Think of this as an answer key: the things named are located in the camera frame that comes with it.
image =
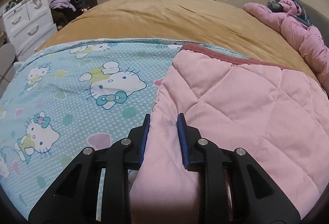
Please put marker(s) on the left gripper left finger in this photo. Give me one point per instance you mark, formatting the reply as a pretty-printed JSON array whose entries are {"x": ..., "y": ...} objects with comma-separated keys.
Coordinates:
[{"x": 94, "y": 188}]

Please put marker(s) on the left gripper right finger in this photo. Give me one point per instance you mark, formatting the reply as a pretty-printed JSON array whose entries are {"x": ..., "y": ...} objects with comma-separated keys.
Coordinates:
[{"x": 234, "y": 187}]

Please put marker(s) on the pink quilted jacket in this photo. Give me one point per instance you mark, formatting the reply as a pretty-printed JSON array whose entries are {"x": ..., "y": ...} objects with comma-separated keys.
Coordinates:
[{"x": 278, "y": 115}]

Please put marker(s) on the purple clothing pile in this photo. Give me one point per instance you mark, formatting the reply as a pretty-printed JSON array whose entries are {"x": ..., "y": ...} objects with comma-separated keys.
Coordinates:
[{"x": 61, "y": 4}]

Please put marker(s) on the Hello Kitty blue sheet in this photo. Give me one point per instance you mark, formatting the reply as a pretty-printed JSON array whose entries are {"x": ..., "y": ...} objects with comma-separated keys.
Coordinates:
[{"x": 91, "y": 94}]

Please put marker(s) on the tan bed blanket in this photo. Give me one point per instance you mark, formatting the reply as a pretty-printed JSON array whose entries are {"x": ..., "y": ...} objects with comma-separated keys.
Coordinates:
[{"x": 203, "y": 21}]

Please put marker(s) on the pink rumpled duvet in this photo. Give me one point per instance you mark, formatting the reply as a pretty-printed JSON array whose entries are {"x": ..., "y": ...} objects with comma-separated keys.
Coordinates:
[{"x": 289, "y": 18}]

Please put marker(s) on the white drawer cabinet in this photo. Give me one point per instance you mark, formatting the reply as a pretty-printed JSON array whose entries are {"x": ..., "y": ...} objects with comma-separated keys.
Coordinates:
[{"x": 28, "y": 25}]

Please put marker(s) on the dark grey headboard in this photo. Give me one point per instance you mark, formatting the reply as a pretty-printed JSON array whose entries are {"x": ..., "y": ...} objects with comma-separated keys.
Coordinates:
[{"x": 318, "y": 20}]

